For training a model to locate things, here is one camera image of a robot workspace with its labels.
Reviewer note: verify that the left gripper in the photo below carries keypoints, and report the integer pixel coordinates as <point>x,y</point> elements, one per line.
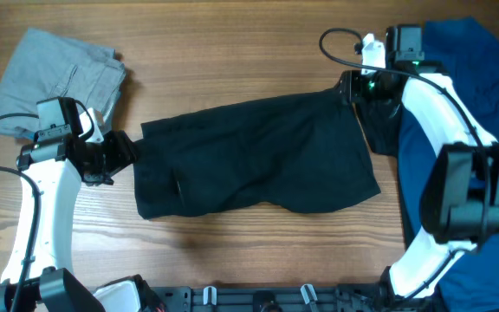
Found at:
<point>125,154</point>

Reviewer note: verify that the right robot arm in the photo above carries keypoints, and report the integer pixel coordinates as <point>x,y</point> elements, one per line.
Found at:
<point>459,202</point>

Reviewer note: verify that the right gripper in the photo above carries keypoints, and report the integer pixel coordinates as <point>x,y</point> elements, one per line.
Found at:
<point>353,80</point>

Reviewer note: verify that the folded grey shorts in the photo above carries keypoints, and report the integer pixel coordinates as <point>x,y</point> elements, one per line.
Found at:
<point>45,66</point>

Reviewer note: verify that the black garment under shirt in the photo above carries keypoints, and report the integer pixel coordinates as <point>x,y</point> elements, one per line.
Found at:
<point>380,121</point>

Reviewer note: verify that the black shorts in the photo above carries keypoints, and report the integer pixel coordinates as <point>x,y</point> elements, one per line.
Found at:
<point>303,152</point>

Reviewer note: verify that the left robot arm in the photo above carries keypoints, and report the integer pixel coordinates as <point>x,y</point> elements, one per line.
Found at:
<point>52,170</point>

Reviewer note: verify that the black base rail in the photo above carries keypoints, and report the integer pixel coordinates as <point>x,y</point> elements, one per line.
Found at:
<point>340,298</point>

